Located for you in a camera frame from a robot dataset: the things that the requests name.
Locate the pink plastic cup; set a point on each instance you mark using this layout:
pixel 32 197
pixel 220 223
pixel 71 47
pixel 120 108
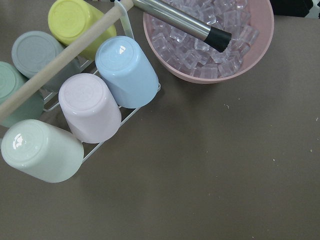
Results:
pixel 89 108

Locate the light blue plastic cup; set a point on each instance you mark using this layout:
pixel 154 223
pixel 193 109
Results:
pixel 127 72

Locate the steel muddler black tip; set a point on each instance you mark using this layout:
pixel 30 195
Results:
pixel 212 36

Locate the pale mint plastic cup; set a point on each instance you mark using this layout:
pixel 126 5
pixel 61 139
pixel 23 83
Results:
pixel 43 151

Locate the pink bowl of ice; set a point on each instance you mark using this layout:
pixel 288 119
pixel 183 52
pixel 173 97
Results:
pixel 262 19

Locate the yellow plastic cup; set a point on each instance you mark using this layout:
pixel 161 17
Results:
pixel 69 19

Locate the grey plastic cup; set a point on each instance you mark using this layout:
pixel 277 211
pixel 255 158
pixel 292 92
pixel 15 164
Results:
pixel 33 50

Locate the green plastic cup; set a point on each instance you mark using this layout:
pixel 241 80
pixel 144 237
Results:
pixel 30 107

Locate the white wire cup rack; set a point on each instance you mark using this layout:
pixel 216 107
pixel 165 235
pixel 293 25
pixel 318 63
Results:
pixel 90 64

